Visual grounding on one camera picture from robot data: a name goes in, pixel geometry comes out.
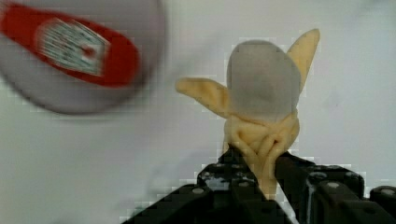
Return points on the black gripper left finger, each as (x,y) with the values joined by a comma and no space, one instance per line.
(226,192)

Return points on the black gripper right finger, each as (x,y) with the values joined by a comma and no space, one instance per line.
(331,194)

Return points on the plush peeled banana toy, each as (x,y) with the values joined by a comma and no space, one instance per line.
(259,101)

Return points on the plush red ketchup bottle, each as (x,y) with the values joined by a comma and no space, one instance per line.
(82,49)

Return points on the grey round plate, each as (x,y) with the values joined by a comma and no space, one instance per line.
(141,21)

